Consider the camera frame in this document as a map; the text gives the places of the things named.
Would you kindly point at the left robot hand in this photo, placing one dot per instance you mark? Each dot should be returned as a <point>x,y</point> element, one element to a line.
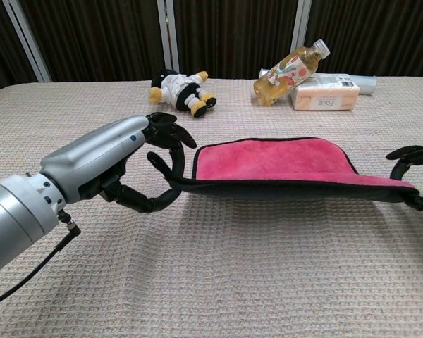
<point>98,151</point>

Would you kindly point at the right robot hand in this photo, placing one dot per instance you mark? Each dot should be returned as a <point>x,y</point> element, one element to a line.
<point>419,155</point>

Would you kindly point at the pink and black cloth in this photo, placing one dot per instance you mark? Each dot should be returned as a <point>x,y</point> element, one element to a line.
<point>268,160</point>

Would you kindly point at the black white plush doll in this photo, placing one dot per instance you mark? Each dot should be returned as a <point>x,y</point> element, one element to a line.
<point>181,89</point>

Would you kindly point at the peach face wash box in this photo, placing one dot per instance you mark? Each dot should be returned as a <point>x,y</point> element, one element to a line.
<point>328,96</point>

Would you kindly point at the yellow tea bottle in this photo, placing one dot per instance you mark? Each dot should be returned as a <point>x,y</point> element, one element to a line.
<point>287,75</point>

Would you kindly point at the beige woven tablecloth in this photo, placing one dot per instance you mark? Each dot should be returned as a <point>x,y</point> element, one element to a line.
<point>232,264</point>

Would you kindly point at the grey metal partition post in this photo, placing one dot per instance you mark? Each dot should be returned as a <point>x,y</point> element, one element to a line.
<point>301,21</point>
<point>26,38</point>
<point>167,35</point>

